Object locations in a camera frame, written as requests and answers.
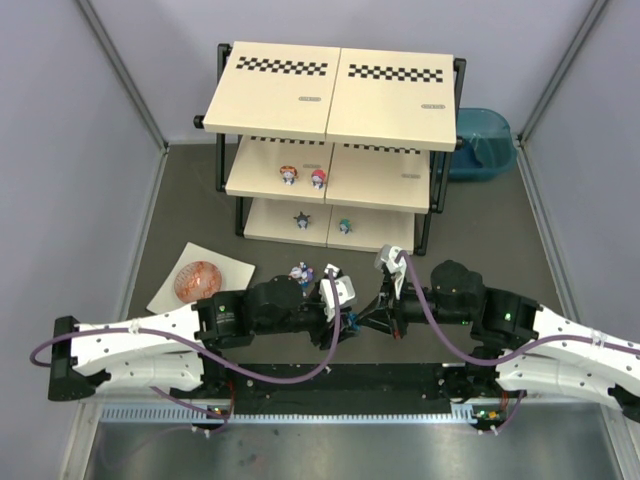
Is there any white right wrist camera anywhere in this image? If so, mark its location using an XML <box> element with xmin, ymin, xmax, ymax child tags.
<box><xmin>374</xmin><ymin>244</ymin><xmax>408</xmax><ymax>300</ymax></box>

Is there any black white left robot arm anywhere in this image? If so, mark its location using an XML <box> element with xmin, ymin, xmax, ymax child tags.
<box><xmin>48</xmin><ymin>276</ymin><xmax>356</xmax><ymax>402</ymax></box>

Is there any grey-hooded Doraemon figure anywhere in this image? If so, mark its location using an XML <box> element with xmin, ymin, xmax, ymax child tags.
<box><xmin>293</xmin><ymin>211</ymin><xmax>311</xmax><ymax>230</ymax></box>

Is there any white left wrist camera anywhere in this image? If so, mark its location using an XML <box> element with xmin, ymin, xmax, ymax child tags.
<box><xmin>319</xmin><ymin>264</ymin><xmax>357</xmax><ymax>322</ymax></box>

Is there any teal plastic basin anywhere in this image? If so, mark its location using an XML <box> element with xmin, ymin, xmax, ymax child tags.
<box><xmin>449</xmin><ymin>108</ymin><xmax>517</xmax><ymax>182</ymax></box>

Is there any blue bucket Doraemon figure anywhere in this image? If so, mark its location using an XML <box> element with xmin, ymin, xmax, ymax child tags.
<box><xmin>346</xmin><ymin>312</ymin><xmax>361</xmax><ymax>333</ymax></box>

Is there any red patterned bowl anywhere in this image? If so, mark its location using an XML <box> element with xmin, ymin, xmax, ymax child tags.
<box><xmin>173</xmin><ymin>261</ymin><xmax>222</xmax><ymax>304</ymax></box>

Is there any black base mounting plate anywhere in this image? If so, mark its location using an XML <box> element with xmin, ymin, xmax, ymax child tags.
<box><xmin>170</xmin><ymin>362</ymin><xmax>518</xmax><ymax>415</ymax></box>

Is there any white square plate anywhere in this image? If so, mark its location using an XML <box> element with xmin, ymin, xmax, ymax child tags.
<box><xmin>146</xmin><ymin>242</ymin><xmax>255</xmax><ymax>314</ymax></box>

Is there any orange lion Doraemon figure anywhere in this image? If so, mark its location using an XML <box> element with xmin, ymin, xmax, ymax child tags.
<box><xmin>279</xmin><ymin>165</ymin><xmax>298</xmax><ymax>186</ymax></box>

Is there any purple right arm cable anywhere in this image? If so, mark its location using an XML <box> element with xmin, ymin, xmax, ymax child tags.
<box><xmin>394</xmin><ymin>252</ymin><xmax>640</xmax><ymax>434</ymax></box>

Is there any light blue cable duct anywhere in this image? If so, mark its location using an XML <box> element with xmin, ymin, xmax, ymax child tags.
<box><xmin>100</xmin><ymin>402</ymin><xmax>501</xmax><ymax>425</ymax></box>

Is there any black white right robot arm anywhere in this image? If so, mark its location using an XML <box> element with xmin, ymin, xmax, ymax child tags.
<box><xmin>356</xmin><ymin>260</ymin><xmax>639</xmax><ymax>421</ymax></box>

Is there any purple white Doraemon figure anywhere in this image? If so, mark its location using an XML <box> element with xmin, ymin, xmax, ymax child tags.
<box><xmin>288</xmin><ymin>262</ymin><xmax>314</xmax><ymax>289</ymax></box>

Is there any pink-hooded Doraemon figure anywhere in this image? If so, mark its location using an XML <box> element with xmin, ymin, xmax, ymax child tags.
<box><xmin>311</xmin><ymin>169</ymin><xmax>327</xmax><ymax>190</ymax></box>

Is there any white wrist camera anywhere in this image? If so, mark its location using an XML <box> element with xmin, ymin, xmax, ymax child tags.
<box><xmin>319</xmin><ymin>264</ymin><xmax>357</xmax><ymax>322</ymax></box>
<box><xmin>374</xmin><ymin>244</ymin><xmax>408</xmax><ymax>300</ymax></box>

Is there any teal-hooded Doraemon figure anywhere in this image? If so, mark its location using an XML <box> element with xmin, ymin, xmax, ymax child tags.
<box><xmin>338</xmin><ymin>218</ymin><xmax>352</xmax><ymax>235</ymax></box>

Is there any three-tier beige black shelf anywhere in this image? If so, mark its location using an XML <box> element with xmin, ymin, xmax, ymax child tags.
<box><xmin>193</xmin><ymin>41</ymin><xmax>467</xmax><ymax>256</ymax></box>

